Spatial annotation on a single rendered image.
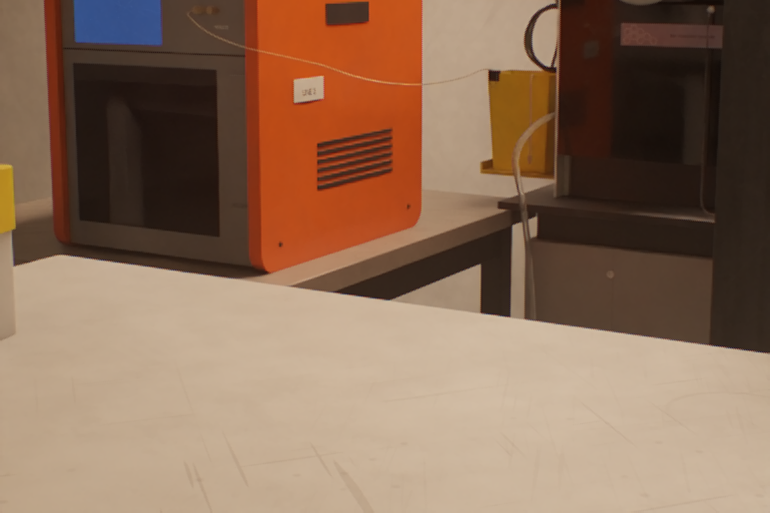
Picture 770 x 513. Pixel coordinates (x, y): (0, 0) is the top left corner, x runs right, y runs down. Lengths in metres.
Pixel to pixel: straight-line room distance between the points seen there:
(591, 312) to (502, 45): 1.46
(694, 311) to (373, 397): 1.47
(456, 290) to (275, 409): 3.03
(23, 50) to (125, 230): 2.56
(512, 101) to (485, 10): 1.27
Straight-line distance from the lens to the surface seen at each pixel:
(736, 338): 1.21
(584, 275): 2.21
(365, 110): 2.02
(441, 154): 3.67
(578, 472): 0.62
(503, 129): 2.34
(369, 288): 2.03
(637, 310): 2.19
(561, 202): 2.25
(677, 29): 2.18
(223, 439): 0.66
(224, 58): 1.85
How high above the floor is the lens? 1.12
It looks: 11 degrees down
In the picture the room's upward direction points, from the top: straight up
